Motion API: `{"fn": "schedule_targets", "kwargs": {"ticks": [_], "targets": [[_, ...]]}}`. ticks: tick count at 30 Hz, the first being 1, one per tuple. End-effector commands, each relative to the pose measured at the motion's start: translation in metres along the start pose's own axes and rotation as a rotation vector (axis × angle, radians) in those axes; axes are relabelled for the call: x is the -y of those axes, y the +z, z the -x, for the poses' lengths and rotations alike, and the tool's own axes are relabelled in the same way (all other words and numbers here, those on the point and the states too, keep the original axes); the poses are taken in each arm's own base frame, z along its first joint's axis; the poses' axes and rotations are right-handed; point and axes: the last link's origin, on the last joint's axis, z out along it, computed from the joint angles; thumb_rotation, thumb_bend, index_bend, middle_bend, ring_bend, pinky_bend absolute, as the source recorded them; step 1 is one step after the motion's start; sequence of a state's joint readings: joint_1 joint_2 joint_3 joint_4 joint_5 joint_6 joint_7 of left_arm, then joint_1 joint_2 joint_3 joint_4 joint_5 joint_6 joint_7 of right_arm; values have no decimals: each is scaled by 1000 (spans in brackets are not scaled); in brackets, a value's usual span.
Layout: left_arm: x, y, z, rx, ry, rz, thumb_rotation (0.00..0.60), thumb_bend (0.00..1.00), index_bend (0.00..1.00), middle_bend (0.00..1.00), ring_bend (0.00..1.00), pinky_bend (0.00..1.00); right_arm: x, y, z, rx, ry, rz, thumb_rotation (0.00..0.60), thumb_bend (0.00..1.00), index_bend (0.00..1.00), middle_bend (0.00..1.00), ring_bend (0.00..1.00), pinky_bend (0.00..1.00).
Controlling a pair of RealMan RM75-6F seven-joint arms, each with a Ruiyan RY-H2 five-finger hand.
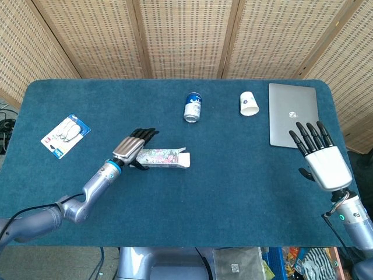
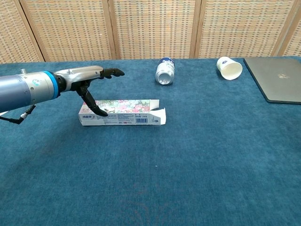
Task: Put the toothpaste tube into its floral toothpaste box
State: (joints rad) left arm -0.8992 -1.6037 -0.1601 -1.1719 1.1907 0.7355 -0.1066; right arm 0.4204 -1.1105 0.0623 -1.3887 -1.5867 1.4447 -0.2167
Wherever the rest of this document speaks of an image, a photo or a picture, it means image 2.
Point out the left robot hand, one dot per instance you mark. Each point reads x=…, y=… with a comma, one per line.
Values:
x=80, y=76

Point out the floral toothpaste carton box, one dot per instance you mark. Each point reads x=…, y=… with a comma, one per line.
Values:
x=127, y=113

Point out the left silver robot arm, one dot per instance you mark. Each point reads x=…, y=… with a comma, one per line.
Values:
x=23, y=89

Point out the blue white drink can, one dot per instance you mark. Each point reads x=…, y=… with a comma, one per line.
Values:
x=165, y=70

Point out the woven bamboo folding screen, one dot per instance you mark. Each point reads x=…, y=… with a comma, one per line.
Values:
x=152, y=28

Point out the blue table cloth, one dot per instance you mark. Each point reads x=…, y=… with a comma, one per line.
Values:
x=150, y=169

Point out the white paper cup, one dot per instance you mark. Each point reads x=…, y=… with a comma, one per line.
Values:
x=229, y=68

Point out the grey closed laptop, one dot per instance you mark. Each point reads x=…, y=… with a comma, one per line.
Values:
x=277, y=80

